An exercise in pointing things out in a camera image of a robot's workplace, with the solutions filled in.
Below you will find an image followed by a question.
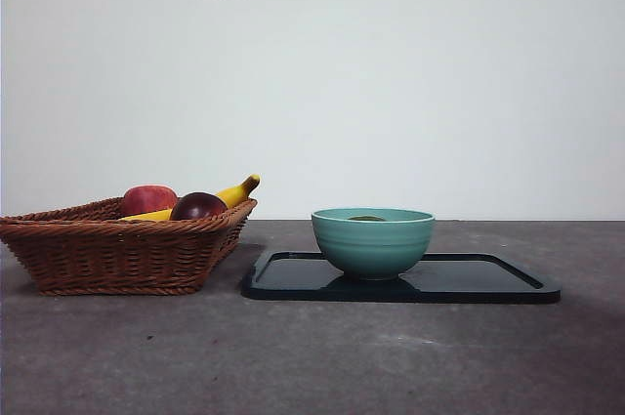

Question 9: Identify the brown wicker basket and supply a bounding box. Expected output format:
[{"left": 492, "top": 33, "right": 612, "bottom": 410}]
[{"left": 0, "top": 197, "right": 259, "bottom": 297}]

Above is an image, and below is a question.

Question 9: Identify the yellow banana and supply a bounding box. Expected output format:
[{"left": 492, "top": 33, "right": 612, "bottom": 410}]
[{"left": 118, "top": 174, "right": 262, "bottom": 223}]

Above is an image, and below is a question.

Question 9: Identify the red apple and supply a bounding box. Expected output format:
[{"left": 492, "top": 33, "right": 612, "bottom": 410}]
[{"left": 119, "top": 184, "right": 180, "bottom": 218}]

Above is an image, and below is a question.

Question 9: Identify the mint green bowl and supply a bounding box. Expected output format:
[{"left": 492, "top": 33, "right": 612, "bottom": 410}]
[{"left": 312, "top": 207, "right": 437, "bottom": 282}]

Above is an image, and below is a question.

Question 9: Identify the dark purple-red round fruit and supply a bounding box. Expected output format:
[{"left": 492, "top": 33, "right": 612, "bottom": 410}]
[{"left": 170, "top": 191, "right": 229, "bottom": 222}]

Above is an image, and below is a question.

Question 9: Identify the dark green rectangular tray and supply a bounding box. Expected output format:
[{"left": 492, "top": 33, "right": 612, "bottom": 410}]
[{"left": 242, "top": 251, "right": 562, "bottom": 304}]

